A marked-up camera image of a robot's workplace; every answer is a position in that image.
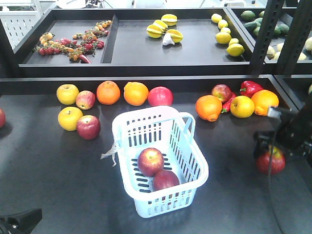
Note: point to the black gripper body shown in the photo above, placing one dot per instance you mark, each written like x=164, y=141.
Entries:
x=295, y=132

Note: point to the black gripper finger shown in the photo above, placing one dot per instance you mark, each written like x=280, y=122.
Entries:
x=264, y=140
x=20, y=223

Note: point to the light blue plastic basket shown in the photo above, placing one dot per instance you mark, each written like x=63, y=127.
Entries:
x=171, y=132

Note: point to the orange fruit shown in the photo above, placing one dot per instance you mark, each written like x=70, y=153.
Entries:
x=264, y=99
x=208, y=108
x=135, y=93
x=108, y=92

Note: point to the red chili pepper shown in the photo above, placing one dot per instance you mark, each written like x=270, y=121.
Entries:
x=227, y=105

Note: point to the red bell pepper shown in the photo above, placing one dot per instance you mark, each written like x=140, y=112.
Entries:
x=249, y=88

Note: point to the red apple by pepper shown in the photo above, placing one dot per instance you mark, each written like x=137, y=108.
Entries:
x=222, y=92

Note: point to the black wooden display stand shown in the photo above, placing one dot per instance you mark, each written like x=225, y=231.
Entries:
x=44, y=166

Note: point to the yellow lemon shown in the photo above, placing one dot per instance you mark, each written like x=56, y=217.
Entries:
x=235, y=50
x=223, y=38

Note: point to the red apple back row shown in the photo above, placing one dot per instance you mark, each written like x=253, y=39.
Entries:
x=160, y=96

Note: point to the red apple beside yellow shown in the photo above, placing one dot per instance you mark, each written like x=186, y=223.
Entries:
x=88, y=127

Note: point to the clear plastic tag strip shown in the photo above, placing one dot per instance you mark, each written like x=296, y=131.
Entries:
x=112, y=153

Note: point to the yellow starfruit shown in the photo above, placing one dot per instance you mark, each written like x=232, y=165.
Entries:
x=175, y=35
x=156, y=29
x=169, y=19

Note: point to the small pink apple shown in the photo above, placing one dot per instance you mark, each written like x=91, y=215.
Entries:
x=85, y=100

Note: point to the white garlic bulb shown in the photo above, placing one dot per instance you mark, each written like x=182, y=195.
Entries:
x=167, y=40

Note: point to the cherry tomato vine pile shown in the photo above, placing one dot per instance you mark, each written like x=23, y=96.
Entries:
x=78, y=47

